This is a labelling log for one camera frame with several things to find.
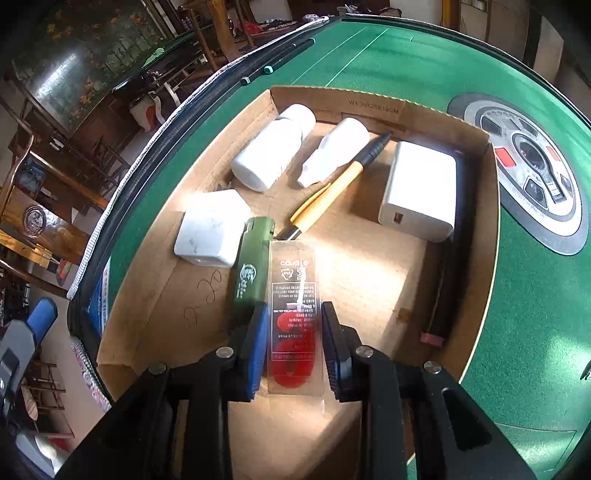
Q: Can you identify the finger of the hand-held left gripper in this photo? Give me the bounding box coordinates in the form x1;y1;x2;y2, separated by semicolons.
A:
25;298;59;346

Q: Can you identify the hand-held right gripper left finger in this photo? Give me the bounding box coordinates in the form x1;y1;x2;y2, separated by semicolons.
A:
58;301;269;480

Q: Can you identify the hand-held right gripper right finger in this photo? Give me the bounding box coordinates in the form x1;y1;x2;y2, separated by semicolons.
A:
320;300;539;480

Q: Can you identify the clear package with red item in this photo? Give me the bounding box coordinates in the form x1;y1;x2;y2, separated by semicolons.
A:
267;240;329;398

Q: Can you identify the cardboard box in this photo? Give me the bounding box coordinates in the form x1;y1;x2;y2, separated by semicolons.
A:
96;85;502;480

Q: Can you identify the green lighter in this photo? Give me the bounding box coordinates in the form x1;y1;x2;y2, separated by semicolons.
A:
228;217;276;324

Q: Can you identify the black art marker pink cap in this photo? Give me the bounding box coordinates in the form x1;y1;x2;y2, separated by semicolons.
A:
421;152;476;347

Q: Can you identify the small white charger red port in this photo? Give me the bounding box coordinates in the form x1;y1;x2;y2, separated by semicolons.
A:
174;188;251;268

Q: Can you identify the orange ballpoint pen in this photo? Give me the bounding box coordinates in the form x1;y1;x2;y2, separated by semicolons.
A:
277;132;392;241

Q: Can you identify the large white power adapter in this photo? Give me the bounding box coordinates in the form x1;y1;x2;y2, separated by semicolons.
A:
379;141;459;243

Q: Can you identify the small white plastic bottle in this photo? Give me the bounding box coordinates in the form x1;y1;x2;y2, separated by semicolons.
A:
297;117;370;188

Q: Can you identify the large white plastic bottle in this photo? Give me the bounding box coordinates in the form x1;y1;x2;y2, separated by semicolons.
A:
231;104;317;193

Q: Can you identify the wooden chair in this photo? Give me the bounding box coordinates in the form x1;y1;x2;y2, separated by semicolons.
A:
0;134;116;296

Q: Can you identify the round table control panel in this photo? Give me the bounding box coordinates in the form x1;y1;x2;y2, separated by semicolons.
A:
447;92;589;256

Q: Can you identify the black marker teal cap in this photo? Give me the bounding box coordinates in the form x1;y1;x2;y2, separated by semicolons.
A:
239;46;305;88
262;38;315;76

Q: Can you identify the floral wall painting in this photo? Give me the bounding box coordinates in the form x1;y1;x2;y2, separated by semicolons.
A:
14;0;176;134

